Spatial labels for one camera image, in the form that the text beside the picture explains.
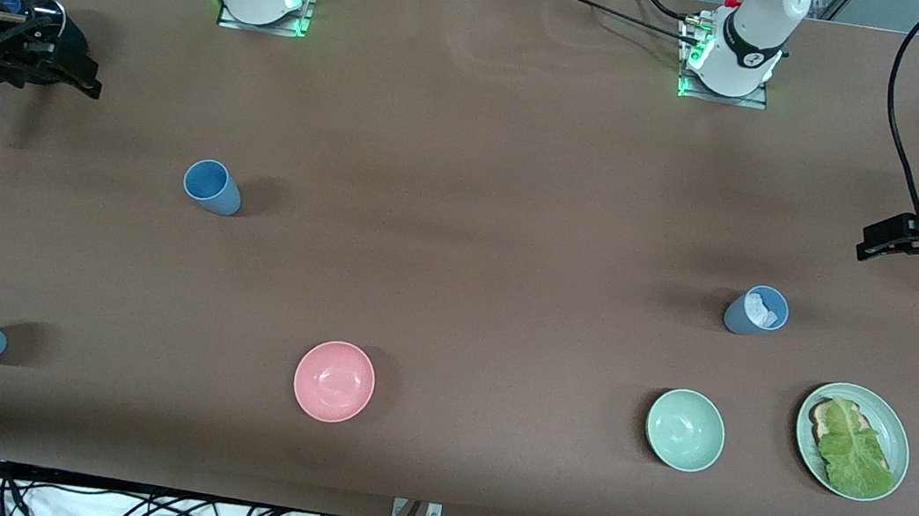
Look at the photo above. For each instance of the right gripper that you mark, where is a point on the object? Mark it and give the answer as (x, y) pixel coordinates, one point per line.
(52, 51)

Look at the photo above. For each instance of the blue cup with white paper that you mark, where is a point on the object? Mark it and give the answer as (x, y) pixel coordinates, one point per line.
(742, 320)

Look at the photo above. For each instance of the glass lid with blue knob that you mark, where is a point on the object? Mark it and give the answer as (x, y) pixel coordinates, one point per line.
(35, 5)

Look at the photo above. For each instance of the white crumpled paper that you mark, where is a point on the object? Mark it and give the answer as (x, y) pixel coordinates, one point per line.
(763, 309)

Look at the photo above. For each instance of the toast slice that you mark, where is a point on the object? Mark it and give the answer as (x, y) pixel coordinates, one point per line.
(821, 421)

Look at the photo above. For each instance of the light green plate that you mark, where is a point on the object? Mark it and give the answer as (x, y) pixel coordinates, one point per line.
(897, 440)

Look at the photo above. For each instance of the green lettuce leaf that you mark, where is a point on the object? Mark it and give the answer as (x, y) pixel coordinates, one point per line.
(855, 457)

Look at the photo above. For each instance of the light green bowl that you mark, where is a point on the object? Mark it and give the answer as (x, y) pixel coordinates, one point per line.
(685, 430)

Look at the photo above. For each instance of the pink bowl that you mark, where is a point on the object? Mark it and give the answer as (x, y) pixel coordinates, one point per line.
(334, 382)

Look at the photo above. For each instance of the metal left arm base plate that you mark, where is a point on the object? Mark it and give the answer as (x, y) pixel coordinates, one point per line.
(686, 88)

